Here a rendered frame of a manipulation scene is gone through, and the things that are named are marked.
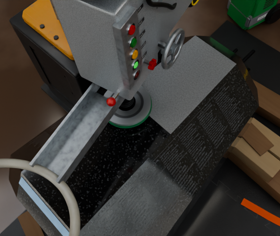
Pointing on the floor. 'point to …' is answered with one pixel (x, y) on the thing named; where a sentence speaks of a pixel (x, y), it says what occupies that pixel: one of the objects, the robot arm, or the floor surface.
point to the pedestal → (51, 65)
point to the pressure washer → (254, 12)
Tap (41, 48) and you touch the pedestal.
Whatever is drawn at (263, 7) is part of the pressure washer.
